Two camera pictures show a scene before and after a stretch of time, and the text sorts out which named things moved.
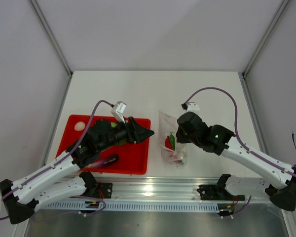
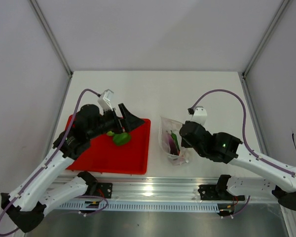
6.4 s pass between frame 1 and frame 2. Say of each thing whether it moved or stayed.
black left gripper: moved
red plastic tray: stayed
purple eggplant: moved
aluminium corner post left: stayed
